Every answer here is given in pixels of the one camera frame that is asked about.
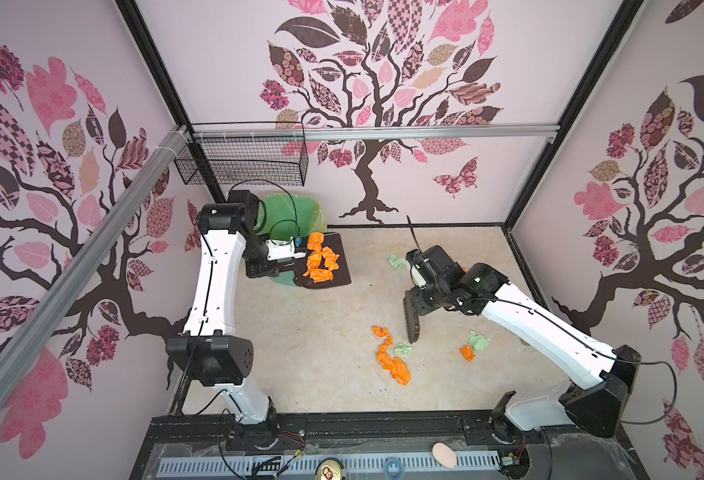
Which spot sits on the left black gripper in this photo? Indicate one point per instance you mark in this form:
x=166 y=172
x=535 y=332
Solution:
x=263 y=268

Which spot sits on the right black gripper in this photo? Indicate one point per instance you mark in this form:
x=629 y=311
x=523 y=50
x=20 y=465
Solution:
x=420 y=305

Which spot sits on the dark brown hand brush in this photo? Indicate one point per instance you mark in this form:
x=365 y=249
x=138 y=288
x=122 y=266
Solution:
x=413 y=295

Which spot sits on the dark brown dustpan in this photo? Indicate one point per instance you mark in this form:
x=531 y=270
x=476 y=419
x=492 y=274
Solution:
x=342 y=276

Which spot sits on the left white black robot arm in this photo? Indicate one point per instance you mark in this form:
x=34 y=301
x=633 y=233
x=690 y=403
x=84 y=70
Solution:
x=207 y=350

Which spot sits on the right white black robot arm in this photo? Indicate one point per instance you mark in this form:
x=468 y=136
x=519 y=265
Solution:
x=600 y=378

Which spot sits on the green scrap back centre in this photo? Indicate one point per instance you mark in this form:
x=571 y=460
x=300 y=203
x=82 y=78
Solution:
x=396 y=262

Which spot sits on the green scrap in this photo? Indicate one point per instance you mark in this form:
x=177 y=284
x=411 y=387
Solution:
x=478 y=342
x=403 y=349
x=396 y=262

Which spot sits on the green bin with liner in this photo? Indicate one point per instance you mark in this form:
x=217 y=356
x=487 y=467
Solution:
x=288 y=221

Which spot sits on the orange scrap near bin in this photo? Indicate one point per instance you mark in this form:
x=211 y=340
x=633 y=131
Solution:
x=322 y=261

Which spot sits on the green scrap front right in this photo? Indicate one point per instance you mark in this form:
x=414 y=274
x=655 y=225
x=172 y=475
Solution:
x=478 y=342

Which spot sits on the green scrap front centre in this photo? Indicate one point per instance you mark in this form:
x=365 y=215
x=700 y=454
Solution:
x=403 y=349

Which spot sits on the orange scrap front right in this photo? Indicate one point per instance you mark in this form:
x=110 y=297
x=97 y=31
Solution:
x=467 y=353

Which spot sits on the orange scrap front centre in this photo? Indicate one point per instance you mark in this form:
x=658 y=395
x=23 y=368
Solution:
x=395 y=366

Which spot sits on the beige oval disc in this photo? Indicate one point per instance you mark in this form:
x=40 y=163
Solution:
x=444 y=455

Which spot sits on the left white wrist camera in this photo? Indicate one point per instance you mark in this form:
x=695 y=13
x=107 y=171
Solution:
x=280 y=251

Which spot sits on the black wire basket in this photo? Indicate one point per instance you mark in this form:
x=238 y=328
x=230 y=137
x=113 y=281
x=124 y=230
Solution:
x=258 y=153

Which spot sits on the silver aluminium rail back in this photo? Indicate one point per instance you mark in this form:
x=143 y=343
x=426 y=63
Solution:
x=386 y=133

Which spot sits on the silver aluminium rail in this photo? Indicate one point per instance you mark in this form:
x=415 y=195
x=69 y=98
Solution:
x=23 y=348
x=386 y=133

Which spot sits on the silver aluminium rail left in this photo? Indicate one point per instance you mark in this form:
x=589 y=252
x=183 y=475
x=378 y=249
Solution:
x=23 y=348

